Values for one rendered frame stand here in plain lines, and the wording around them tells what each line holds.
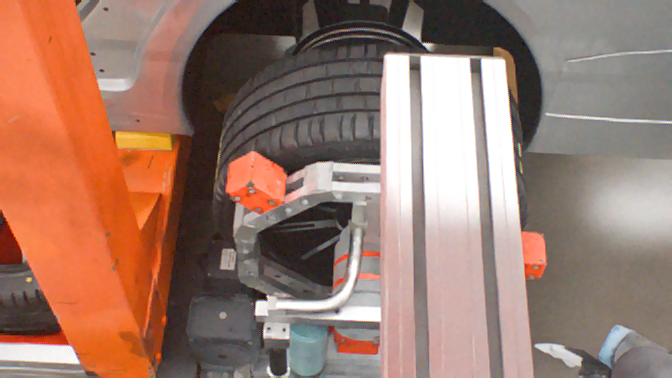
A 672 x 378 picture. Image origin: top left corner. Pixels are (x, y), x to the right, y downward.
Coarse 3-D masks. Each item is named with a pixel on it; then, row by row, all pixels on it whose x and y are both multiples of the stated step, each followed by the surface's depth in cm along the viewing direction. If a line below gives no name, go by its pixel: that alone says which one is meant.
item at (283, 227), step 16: (336, 160) 179; (352, 160) 178; (368, 160) 178; (288, 176) 184; (320, 208) 197; (336, 208) 197; (352, 208) 204; (288, 224) 203; (304, 224) 203; (320, 224) 202; (336, 224) 202; (272, 240) 209; (288, 240) 215; (304, 240) 219; (320, 240) 210; (336, 240) 208; (288, 256) 213; (304, 256) 215; (320, 256) 219; (320, 272) 217
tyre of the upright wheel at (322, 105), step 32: (288, 64) 186; (320, 64) 183; (352, 64) 180; (256, 96) 188; (288, 96) 181; (320, 96) 178; (352, 96) 177; (224, 128) 199; (256, 128) 183; (288, 128) 177; (320, 128) 174; (352, 128) 173; (512, 128) 192; (224, 160) 191; (288, 160) 179; (320, 160) 178; (224, 192) 189; (224, 224) 200
